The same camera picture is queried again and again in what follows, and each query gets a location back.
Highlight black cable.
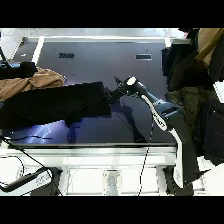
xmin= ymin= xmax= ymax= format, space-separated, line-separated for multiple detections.
xmin=137 ymin=114 xmax=156 ymax=197
xmin=0 ymin=133 xmax=64 ymax=197

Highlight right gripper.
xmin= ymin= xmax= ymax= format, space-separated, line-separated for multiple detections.
xmin=105 ymin=84 xmax=130 ymax=101

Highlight heap of clothes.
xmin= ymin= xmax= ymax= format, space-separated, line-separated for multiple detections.
xmin=161 ymin=28 xmax=224 ymax=167

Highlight brown garment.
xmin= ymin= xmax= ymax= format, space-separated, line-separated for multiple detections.
xmin=0 ymin=67 xmax=67 ymax=102

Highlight black pants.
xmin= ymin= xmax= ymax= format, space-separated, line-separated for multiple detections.
xmin=0 ymin=81 xmax=113 ymax=130

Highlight silver frame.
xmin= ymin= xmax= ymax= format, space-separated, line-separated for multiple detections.
xmin=0 ymin=34 xmax=218 ymax=197

